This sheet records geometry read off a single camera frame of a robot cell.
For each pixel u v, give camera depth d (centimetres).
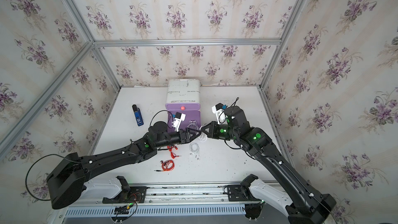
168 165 82
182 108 84
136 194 73
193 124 90
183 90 89
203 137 66
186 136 64
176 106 83
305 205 37
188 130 64
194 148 88
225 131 56
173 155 86
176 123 69
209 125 63
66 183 40
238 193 73
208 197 73
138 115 101
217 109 62
